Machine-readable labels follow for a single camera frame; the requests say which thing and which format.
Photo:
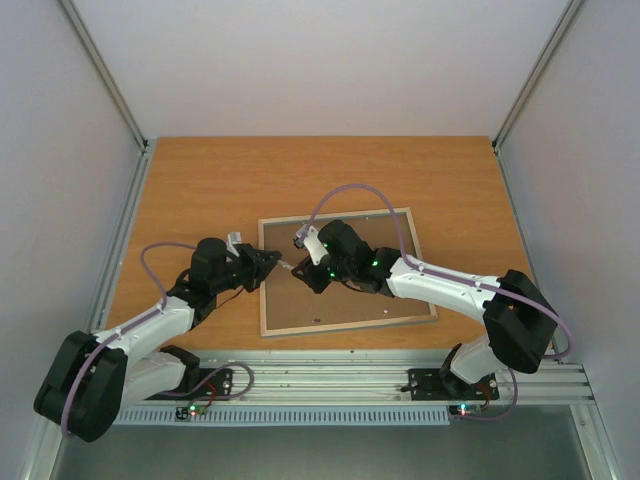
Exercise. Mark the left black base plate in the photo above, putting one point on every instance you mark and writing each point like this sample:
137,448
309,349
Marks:
220,382

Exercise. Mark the left circuit board with LEDs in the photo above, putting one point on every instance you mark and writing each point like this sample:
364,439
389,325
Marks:
188,413

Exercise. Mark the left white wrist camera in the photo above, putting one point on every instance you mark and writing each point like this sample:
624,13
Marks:
234,239

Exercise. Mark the grey slotted cable duct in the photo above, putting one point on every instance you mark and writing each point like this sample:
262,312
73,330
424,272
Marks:
280,416

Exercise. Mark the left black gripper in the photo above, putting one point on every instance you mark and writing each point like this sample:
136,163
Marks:
260,270

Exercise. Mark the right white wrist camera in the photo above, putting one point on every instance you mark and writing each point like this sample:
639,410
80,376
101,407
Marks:
307,237

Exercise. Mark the circuit board with leds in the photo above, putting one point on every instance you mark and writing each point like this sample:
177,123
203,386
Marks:
188,413
466,410

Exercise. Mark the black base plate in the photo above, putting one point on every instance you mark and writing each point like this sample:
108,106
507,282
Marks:
220,382
432,384

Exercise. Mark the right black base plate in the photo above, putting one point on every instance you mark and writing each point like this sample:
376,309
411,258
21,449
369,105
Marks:
432,384

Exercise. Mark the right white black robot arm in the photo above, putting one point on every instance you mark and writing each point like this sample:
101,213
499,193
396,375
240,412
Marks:
517,318

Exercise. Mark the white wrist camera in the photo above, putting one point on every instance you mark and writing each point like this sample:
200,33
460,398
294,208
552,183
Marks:
307,237
234,239

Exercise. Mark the turquoise picture frame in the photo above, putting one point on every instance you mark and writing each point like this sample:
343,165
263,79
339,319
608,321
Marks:
289,307

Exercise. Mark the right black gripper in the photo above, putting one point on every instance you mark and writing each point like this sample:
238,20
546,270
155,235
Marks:
320,270

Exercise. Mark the left aluminium corner post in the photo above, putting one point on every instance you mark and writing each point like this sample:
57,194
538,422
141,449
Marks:
88,44

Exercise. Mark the right aluminium corner post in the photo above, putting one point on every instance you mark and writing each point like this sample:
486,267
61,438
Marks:
559,32

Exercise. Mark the aluminium corner post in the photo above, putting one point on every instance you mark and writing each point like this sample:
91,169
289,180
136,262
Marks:
88,44
559,32

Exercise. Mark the right circuit board with LEDs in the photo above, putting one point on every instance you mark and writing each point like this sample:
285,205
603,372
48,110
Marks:
466,410

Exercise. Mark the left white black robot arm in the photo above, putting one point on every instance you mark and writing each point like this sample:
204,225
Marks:
94,376

